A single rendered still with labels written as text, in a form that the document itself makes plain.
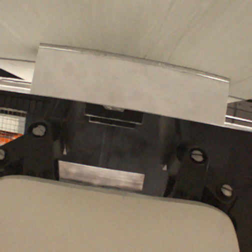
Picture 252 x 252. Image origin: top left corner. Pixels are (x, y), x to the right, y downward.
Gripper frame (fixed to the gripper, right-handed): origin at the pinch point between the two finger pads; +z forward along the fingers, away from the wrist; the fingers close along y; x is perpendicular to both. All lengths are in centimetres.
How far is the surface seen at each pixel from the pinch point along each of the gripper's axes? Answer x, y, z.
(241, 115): -20.6, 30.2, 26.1
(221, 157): -51, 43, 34
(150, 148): -51, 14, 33
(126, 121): -21.2, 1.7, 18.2
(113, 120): -21.8, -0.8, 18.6
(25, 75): -2.3, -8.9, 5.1
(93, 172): -11.5, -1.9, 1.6
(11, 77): -4.7, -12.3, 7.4
